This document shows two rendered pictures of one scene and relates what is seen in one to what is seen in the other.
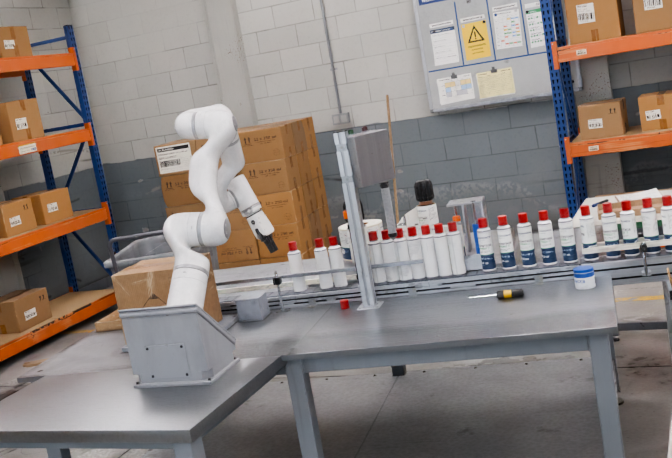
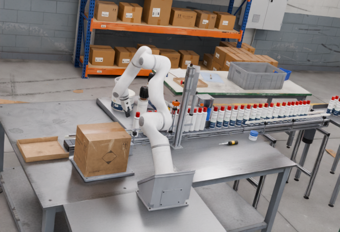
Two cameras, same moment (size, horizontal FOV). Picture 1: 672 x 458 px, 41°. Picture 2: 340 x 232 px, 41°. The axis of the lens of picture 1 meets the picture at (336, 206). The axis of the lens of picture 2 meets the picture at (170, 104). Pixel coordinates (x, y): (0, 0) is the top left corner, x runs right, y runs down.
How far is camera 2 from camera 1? 299 cm
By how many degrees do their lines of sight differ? 51
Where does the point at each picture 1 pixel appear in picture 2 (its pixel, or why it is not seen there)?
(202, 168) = (161, 89)
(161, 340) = (171, 187)
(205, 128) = (160, 66)
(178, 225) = (155, 121)
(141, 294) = (103, 150)
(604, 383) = (283, 183)
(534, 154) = (53, 15)
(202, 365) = (186, 197)
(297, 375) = not seen: hidden behind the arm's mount
